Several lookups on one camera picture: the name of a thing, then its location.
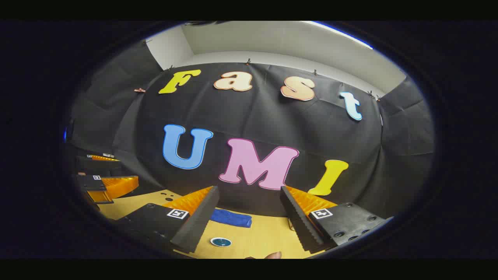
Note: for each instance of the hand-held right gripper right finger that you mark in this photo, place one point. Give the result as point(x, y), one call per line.
point(297, 221)

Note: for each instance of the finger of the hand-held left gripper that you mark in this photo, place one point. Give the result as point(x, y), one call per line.
point(116, 186)
point(97, 165)

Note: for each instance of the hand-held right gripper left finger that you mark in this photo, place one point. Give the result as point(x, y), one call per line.
point(202, 217)

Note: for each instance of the white teacup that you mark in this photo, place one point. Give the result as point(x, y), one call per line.
point(212, 242)

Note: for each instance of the blue towel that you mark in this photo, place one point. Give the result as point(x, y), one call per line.
point(231, 218)

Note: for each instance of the black backdrop cloth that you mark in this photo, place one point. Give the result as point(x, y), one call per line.
point(272, 116)

